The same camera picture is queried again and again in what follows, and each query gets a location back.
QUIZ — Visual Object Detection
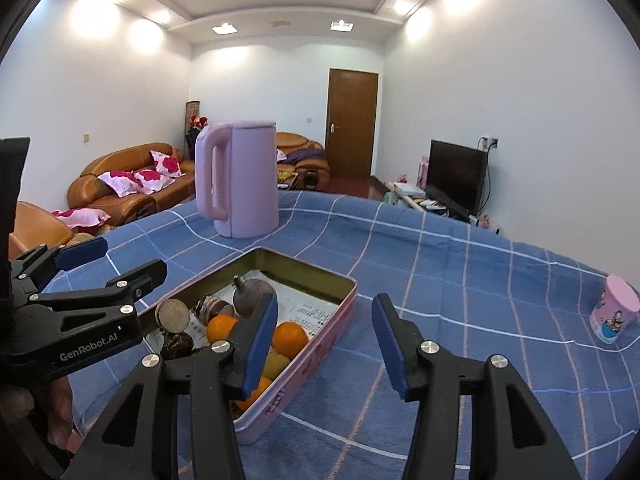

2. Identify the white television stand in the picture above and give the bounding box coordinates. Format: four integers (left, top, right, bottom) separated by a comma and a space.
385, 180, 481, 223

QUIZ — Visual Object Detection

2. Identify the brown wooden door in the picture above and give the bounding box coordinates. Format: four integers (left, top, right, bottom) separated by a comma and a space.
324, 68, 379, 178

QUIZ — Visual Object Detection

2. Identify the blue checked tablecloth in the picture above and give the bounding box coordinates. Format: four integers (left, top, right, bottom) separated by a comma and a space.
40, 190, 640, 480

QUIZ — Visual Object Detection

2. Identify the pink cartoon cup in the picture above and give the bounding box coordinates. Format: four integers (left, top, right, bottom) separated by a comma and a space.
589, 274, 640, 345

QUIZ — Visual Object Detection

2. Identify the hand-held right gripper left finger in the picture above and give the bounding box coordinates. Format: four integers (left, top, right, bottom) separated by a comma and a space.
60, 292, 279, 480

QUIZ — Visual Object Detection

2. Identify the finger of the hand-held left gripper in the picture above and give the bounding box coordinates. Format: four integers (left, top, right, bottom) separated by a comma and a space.
10, 236, 109, 295
30, 259, 169, 313

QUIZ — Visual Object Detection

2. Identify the person's left hand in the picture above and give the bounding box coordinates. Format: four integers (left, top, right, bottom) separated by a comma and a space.
0, 375, 73, 453

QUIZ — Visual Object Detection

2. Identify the yellow-green round fruit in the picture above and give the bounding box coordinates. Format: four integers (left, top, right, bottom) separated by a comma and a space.
261, 351, 292, 381

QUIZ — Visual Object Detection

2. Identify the printed paper leaflet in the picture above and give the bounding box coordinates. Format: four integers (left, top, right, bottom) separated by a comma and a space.
145, 270, 341, 356

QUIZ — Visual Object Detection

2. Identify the pink metal tin box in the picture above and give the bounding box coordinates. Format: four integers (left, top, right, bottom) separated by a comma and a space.
137, 246, 359, 446

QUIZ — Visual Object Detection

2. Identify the brown leather armchair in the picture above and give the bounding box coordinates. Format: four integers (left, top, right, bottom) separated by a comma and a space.
276, 132, 331, 192

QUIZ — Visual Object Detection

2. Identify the short brown leather sofa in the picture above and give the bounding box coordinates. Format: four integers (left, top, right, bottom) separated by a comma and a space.
10, 201, 96, 261

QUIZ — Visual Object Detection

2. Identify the coffee table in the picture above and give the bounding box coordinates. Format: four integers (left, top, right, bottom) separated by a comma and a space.
277, 170, 321, 193

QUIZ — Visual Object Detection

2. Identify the dark wrinkled passion fruit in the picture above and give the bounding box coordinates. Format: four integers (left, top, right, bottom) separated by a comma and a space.
161, 332, 195, 360

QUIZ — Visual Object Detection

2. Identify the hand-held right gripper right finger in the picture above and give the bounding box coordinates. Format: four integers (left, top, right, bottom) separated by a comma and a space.
371, 292, 573, 480

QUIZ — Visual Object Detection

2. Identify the purple beetroot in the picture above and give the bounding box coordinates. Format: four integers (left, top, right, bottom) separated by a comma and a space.
232, 275, 277, 318

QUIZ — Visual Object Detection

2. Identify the purple electric kettle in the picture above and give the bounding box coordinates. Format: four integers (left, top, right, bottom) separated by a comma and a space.
194, 120, 280, 239

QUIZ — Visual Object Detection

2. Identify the long brown leather sofa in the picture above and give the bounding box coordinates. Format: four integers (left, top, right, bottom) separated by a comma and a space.
67, 143, 197, 226

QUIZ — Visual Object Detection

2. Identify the black television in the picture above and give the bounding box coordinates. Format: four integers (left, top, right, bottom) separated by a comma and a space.
425, 140, 488, 216

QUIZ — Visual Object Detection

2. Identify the black power cable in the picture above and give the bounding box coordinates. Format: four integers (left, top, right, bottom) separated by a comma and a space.
482, 149, 495, 221

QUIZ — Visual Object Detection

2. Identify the small orange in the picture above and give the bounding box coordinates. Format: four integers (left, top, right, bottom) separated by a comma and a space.
206, 314, 240, 345
232, 377, 273, 411

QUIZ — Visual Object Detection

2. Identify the large orange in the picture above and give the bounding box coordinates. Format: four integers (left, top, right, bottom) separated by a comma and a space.
272, 322, 311, 356

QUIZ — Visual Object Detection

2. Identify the white pink flowered pillow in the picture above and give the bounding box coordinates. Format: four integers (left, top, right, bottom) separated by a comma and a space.
132, 169, 176, 194
150, 150, 182, 178
51, 207, 112, 230
97, 171, 146, 197

